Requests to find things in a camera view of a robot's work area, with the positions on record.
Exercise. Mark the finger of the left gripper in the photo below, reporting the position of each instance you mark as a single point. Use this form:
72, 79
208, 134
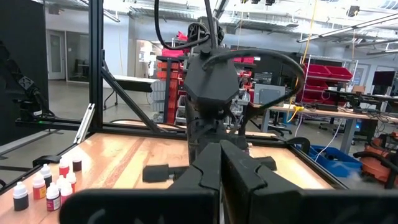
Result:
265, 162
155, 173

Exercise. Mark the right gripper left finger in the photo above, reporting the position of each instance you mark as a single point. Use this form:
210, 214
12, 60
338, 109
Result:
199, 174

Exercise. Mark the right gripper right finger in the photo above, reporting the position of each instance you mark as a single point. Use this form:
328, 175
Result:
242, 186

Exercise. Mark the orange small dropper bottle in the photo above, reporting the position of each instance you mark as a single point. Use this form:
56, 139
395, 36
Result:
71, 182
66, 193

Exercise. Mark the white-capped small dropper bottle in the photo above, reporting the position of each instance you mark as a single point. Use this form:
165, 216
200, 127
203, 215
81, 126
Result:
60, 179

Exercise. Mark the purple small dropper bottle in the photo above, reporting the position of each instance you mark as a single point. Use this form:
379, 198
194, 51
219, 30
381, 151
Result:
46, 175

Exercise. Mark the green small dropper bottle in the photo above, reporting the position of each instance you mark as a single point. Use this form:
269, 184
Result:
20, 199

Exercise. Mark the black table clamp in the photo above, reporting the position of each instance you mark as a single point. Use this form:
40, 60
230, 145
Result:
46, 159
300, 143

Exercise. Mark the grey equipment box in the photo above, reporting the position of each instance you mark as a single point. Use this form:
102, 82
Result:
269, 93

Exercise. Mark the red plastic bin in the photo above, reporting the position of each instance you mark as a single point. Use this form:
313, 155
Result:
238, 60
248, 60

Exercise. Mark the blue plastic crate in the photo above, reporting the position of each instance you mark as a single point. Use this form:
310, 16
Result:
339, 161

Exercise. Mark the wooden top workbench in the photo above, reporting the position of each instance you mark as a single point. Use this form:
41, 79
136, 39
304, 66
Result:
326, 112

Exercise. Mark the dark blue small dropper bottle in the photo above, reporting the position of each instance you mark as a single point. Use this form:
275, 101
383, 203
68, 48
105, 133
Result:
76, 163

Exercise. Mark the red plastic crate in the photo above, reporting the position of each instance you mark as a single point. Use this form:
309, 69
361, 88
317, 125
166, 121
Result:
172, 52

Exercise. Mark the silver aluminium extrusion bar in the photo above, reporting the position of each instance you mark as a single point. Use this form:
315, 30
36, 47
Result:
84, 123

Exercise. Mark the white folding table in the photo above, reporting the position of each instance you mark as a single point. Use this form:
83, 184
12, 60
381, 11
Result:
133, 81

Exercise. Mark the red bin shelf rack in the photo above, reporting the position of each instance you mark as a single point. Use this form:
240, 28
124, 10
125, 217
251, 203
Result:
317, 70

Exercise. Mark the orange shop vacuum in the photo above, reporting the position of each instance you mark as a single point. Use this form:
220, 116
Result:
377, 165

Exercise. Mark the orange-red small dropper bottle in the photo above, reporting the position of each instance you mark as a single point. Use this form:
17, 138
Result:
39, 191

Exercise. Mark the black computer monitor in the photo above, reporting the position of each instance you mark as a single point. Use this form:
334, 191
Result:
384, 79

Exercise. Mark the black partition panel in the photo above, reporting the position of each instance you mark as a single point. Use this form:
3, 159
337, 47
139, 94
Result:
21, 25

